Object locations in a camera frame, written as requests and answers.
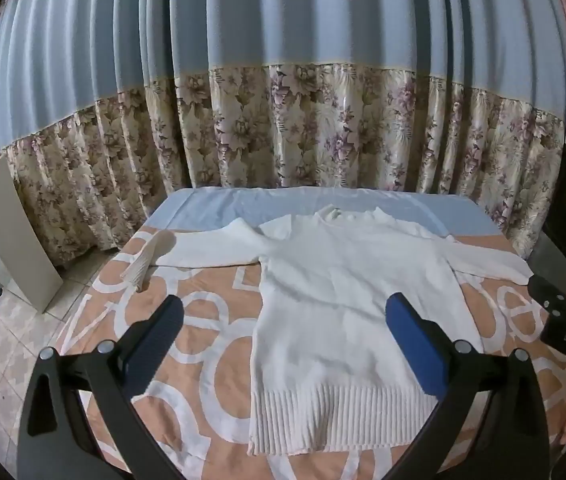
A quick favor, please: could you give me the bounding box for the blue floral curtain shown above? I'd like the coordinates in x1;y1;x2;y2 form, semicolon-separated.
0;0;566;266

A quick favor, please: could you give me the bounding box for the white knit sweater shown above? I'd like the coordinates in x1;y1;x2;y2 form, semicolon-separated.
122;205;536;458

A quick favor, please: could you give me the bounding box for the white board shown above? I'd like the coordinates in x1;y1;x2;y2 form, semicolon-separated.
0;154;66;313

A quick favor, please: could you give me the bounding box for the orange printed blanket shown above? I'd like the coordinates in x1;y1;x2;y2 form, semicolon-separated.
55;225;566;480

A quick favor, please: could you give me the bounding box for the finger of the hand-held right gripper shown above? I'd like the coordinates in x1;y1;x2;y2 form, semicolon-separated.
528;272;566;313

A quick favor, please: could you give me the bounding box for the light blue bed sheet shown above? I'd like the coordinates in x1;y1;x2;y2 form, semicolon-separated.
143;186;506;237

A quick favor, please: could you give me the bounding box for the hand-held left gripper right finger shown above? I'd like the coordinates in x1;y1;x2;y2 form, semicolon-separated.
385;292;551;480

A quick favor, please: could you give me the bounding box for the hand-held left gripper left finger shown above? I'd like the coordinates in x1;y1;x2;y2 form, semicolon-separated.
17;294;186;480

